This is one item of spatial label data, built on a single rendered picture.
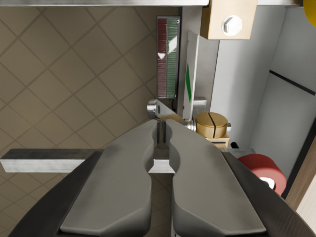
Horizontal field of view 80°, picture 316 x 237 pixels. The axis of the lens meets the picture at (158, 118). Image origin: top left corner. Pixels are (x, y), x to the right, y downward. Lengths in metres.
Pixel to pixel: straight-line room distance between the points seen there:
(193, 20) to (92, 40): 0.83
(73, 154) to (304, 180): 0.38
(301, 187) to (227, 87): 0.28
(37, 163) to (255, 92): 0.52
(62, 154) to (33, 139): 1.25
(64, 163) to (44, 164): 0.03
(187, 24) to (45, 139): 1.34
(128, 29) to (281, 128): 0.87
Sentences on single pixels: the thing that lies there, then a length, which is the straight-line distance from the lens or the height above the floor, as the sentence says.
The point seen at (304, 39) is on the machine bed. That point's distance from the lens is 0.49.
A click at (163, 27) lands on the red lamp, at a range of 0.40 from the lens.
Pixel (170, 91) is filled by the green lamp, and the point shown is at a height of 0.70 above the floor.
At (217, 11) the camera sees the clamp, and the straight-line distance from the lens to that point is 0.24.
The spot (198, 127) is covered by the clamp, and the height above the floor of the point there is 0.86.
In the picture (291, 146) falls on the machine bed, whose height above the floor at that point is 0.78.
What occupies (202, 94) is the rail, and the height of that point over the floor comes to 0.70.
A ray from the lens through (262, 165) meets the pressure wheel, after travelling 0.31.
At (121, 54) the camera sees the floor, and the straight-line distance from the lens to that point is 1.14.
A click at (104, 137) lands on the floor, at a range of 1.39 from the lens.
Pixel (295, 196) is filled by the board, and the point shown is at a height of 0.89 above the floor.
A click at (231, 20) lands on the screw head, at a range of 0.24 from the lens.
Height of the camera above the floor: 1.10
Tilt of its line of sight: 61 degrees down
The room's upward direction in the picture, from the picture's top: 179 degrees counter-clockwise
